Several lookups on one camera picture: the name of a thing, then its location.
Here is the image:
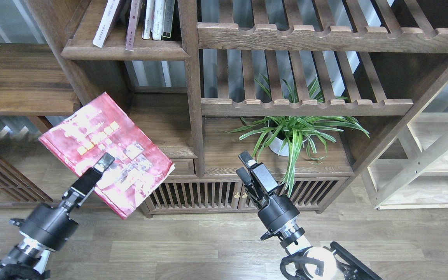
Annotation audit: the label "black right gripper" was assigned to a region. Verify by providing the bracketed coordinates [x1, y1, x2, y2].
[236, 151, 305, 243]

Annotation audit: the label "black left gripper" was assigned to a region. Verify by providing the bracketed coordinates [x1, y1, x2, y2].
[9, 153, 114, 253]

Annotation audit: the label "red book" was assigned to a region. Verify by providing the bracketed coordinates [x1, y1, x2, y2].
[39, 93, 175, 219]

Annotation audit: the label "maroon book white characters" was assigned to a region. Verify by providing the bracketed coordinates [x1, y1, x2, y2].
[125, 0, 144, 51]

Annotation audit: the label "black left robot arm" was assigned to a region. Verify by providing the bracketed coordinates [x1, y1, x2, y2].
[0, 153, 114, 280]

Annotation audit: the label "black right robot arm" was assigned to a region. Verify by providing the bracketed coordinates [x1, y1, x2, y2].
[236, 151, 380, 280]

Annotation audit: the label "white plant pot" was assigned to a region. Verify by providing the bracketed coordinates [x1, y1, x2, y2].
[269, 136, 298, 156]

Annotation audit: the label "green spider plant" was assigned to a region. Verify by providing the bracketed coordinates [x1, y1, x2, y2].
[224, 74, 370, 201]

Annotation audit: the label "dark wooden bookshelf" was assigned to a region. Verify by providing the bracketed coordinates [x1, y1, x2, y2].
[25, 0, 448, 216]

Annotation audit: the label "dark wooden side table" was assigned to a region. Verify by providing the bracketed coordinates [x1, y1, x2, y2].
[0, 43, 126, 217]

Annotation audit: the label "dark upright book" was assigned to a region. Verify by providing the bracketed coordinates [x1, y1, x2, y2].
[162, 0, 176, 40]

